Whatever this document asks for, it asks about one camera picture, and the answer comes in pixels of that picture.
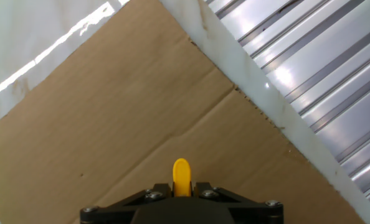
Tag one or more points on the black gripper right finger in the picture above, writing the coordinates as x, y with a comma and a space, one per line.
247, 210

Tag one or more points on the brown cardboard sheet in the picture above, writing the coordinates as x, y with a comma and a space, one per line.
126, 109

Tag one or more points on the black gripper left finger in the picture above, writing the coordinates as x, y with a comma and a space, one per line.
119, 210

